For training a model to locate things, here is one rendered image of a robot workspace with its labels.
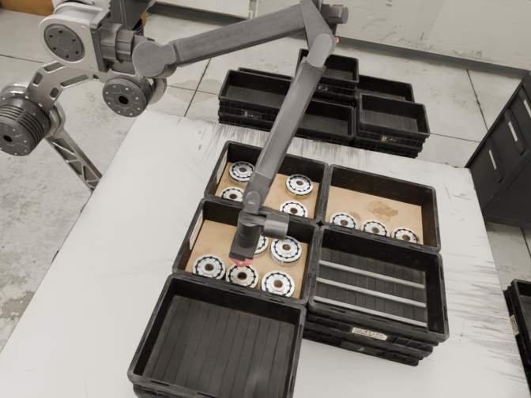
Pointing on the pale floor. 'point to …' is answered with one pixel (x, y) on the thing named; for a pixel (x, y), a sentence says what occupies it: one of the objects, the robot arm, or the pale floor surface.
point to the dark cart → (506, 163)
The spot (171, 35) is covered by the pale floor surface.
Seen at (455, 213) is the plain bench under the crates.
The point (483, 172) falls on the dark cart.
